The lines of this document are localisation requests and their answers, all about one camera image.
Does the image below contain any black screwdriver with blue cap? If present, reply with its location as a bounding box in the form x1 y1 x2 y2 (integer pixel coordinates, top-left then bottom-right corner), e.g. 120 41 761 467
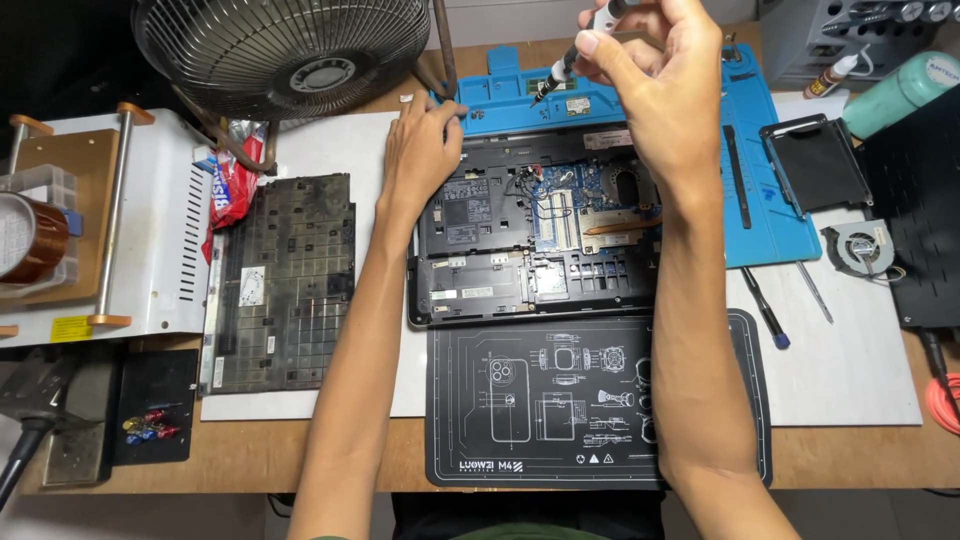
740 265 792 351

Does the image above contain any small glue bottle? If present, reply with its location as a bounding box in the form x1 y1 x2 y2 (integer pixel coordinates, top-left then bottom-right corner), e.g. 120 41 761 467
803 52 861 101

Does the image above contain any red snack packet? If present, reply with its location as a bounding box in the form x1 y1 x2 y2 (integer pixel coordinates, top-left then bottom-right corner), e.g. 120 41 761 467
200 122 270 264

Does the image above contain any black hard drive caddy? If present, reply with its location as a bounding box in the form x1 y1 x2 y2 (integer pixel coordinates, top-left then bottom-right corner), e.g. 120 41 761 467
759 113 876 219

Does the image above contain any heap of coloured small parts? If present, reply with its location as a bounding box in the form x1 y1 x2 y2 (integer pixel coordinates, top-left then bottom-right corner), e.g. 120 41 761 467
121 408 182 447

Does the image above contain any green memory module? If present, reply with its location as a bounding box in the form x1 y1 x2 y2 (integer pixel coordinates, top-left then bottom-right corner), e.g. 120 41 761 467
524 75 579 96

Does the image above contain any person's left hand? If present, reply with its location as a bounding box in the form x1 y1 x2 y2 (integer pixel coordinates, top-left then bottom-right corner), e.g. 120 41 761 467
377 90 471 202

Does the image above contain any person's right hand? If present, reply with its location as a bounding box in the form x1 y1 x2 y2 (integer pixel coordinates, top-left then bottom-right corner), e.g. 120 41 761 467
573 0 726 193

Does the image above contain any person's dark clothing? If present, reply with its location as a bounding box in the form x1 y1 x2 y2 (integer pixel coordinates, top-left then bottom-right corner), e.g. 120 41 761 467
389 489 669 540

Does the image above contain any teal bottle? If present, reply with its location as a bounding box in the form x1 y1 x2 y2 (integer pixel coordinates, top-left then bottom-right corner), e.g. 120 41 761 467
841 50 960 142

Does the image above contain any black tool handle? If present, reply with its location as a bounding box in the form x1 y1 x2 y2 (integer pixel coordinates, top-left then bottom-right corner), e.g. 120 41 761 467
0 417 59 513

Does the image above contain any black laptop bottom cover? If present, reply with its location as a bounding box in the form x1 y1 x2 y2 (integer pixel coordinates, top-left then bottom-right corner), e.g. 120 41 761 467
198 173 358 397

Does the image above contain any grey laptop cooling fan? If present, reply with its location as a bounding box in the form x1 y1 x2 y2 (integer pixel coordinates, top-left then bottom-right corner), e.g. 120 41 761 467
819 219 898 281

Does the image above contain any grey metal block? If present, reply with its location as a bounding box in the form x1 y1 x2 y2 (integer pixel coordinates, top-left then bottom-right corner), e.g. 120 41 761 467
0 351 123 489

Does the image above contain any grey tool holder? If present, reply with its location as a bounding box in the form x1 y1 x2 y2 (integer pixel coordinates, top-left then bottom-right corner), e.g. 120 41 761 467
758 0 960 92

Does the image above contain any black mat with white drawings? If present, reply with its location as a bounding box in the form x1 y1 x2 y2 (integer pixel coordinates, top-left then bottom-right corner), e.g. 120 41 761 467
424 308 774 491

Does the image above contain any black plastic spudger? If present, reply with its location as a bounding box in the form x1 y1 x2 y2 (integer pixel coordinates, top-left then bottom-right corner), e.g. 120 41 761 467
721 124 753 231

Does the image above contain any orange cable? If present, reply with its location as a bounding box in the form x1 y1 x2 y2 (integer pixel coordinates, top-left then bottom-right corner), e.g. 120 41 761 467
923 373 960 438

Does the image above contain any blue silicone repair mat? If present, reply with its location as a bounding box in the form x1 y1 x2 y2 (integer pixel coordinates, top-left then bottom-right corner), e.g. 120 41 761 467
431 43 823 270

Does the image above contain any wooden board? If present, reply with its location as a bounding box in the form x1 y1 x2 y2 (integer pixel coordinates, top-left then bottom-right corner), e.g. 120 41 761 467
13 128 123 306

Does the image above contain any large white desk mat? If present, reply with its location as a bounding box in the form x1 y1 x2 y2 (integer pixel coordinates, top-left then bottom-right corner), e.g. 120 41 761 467
200 90 924 428

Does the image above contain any metal grille desk fan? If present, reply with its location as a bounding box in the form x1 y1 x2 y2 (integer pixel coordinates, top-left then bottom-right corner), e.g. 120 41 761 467
131 0 460 175

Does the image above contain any black cable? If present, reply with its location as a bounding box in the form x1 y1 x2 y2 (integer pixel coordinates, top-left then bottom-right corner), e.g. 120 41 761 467
920 327 960 423

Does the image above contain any black perforated panel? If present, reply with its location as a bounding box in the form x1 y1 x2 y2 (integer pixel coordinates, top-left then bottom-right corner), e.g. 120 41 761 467
855 81 960 332

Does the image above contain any white machine with metal bars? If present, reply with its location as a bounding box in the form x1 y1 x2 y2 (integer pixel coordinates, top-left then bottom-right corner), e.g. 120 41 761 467
0 103 216 351

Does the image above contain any open black laptop chassis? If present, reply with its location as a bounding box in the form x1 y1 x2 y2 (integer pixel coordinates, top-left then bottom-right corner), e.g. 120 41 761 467
407 127 666 329

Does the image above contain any black and white electric screwdriver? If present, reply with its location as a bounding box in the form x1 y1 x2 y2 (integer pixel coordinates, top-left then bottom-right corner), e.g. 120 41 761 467
530 0 633 109

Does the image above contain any amber tape roll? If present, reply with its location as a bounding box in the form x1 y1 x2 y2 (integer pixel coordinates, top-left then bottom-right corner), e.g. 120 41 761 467
0 192 71 285

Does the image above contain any thin metal pry tool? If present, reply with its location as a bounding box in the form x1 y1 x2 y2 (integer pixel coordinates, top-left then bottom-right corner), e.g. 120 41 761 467
794 259 836 326

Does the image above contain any small black tray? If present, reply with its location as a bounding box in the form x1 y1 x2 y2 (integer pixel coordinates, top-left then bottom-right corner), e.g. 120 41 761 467
111 348 201 467

